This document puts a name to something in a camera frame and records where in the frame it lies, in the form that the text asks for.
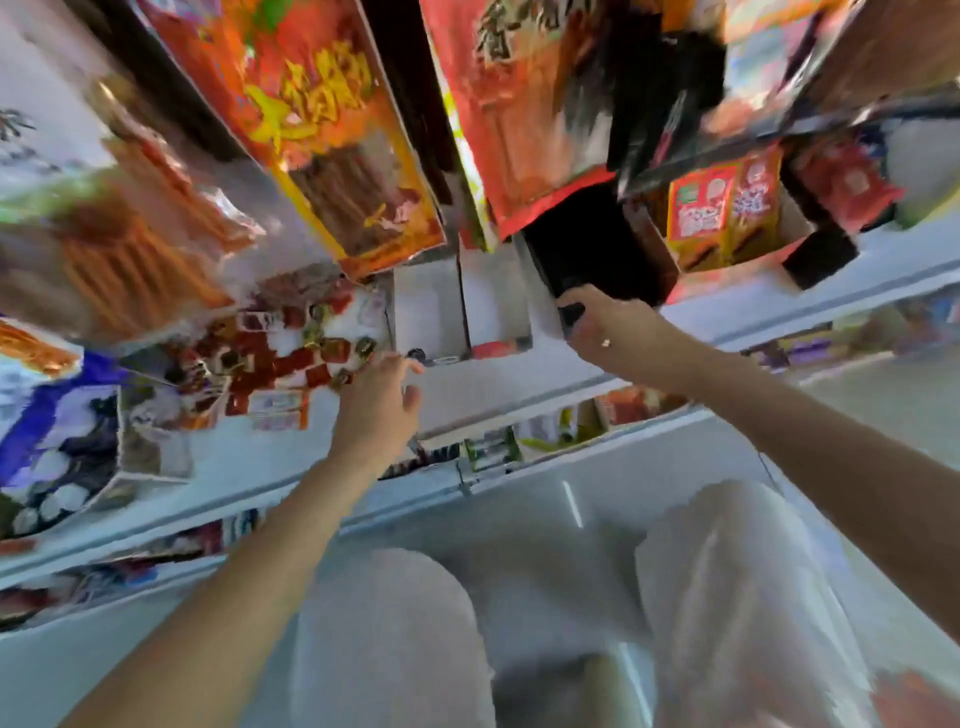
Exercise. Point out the person's left hand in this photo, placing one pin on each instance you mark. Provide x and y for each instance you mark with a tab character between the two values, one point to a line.
375	412

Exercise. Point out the person's left forearm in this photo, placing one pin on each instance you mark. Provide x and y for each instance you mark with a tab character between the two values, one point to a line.
225	600

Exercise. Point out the red Filer candy box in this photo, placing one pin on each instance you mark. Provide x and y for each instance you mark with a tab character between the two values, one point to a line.
495	292

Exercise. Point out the row of red snack packets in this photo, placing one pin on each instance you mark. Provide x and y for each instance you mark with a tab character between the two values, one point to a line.
720	206

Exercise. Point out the black plastic tray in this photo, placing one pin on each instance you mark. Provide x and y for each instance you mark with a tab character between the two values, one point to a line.
592	240

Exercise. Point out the purple snack packets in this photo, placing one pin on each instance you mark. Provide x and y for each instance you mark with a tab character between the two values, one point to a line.
810	349

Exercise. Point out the person's right hand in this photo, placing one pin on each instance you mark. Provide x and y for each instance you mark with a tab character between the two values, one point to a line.
630	341

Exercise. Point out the white blue snack bag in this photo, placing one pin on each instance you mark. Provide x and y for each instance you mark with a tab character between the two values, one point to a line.
52	420

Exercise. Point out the yellow black striped bags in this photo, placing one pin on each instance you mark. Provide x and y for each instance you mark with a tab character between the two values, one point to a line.
469	165

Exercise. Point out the clear bag of orange sticks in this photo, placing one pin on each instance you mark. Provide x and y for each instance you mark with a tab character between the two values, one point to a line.
135	270

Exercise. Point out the red orange snack bag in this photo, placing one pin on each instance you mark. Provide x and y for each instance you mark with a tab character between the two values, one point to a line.
525	112

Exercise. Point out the pile of mixed candies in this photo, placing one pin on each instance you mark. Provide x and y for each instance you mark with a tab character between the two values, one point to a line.
262	352

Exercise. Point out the stack of green white packets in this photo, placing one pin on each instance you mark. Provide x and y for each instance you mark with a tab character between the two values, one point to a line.
491	450

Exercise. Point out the white metal shelf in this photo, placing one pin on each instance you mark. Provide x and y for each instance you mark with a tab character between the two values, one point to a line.
487	390

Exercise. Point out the red orange snack packets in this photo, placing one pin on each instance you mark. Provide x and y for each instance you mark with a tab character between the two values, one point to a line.
637	405

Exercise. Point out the black snack bag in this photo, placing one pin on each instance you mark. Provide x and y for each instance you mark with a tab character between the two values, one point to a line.
667	105

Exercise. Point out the pile of pink snack packets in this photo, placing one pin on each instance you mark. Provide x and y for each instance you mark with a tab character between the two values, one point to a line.
112	577

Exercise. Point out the dark red snack packet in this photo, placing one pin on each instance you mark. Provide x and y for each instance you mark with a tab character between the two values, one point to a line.
847	184

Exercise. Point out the yellow red bag brown sticks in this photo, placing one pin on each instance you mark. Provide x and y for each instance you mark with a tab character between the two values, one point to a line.
315	112

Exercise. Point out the person's right forearm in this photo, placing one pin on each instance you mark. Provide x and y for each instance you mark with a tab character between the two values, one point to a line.
862	487

